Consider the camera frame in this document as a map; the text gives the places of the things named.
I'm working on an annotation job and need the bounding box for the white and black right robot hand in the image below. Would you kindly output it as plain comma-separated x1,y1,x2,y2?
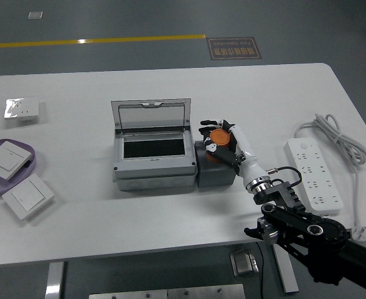
198,118,267,186

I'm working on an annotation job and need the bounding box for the orange cylinder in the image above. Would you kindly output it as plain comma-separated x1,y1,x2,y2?
205,129,232,163

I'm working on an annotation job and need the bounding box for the grey electrical box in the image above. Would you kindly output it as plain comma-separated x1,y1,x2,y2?
110,98,198,192

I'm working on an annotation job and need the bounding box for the grey cube with round hole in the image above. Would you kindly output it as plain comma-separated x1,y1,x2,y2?
194,140,237,189

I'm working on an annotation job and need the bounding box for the metal floor outlet box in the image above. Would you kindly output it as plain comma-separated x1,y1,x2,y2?
229,249,260,277

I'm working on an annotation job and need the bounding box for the white power strip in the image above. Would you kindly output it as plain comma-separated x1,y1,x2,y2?
284,138,344,216

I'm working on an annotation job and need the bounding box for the white table leg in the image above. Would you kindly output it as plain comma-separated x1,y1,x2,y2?
271,242,299,293
44,261,65,299

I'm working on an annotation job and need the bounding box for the brown floor sign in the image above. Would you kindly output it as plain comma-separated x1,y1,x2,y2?
206,37,262,60

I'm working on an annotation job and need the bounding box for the yellow floor tape line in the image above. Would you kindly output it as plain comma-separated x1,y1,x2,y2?
0,34,207,50

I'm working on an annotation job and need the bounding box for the black cable under table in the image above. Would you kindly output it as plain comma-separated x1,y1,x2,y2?
256,241,265,299

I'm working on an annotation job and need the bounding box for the steel base plate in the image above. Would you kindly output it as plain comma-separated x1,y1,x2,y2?
88,283,245,299

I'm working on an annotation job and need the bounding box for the white wall switch panel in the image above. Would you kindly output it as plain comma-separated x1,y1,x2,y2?
1,173,55,221
0,140,35,181

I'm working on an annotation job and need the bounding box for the white wall socket panel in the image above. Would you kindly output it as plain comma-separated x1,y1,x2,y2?
4,97,40,121

